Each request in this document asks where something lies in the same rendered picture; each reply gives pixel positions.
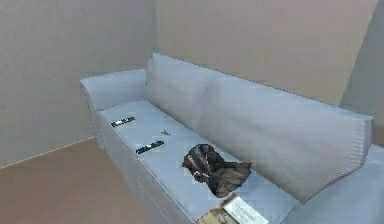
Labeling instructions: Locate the pale blue sofa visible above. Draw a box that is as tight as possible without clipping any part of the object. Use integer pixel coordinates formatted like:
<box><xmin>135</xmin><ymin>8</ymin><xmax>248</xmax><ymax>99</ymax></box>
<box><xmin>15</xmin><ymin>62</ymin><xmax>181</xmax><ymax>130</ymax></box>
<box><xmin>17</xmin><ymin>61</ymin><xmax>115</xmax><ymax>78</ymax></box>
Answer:
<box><xmin>79</xmin><ymin>52</ymin><xmax>384</xmax><ymax>224</ymax></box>

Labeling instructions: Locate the white and brown book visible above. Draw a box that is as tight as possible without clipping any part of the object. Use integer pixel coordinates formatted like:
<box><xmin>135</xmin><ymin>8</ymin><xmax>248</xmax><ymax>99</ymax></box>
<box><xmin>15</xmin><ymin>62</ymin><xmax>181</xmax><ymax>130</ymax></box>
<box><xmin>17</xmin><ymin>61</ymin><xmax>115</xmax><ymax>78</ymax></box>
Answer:
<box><xmin>195</xmin><ymin>193</ymin><xmax>270</xmax><ymax>224</ymax></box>

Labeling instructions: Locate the black remote control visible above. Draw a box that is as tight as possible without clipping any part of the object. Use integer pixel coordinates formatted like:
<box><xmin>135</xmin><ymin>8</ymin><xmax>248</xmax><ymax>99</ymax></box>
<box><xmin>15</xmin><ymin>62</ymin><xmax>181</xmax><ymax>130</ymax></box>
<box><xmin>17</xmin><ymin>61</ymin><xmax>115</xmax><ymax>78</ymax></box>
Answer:
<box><xmin>135</xmin><ymin>140</ymin><xmax>165</xmax><ymax>155</ymax></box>
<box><xmin>110</xmin><ymin>116</ymin><xmax>136</xmax><ymax>128</ymax></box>

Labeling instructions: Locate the black crumpled cloth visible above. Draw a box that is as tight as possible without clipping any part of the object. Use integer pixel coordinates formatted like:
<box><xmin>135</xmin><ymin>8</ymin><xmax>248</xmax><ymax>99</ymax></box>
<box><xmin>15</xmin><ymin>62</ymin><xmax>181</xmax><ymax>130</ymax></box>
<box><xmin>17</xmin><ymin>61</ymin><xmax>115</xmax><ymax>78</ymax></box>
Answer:
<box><xmin>181</xmin><ymin>143</ymin><xmax>253</xmax><ymax>199</ymax></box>

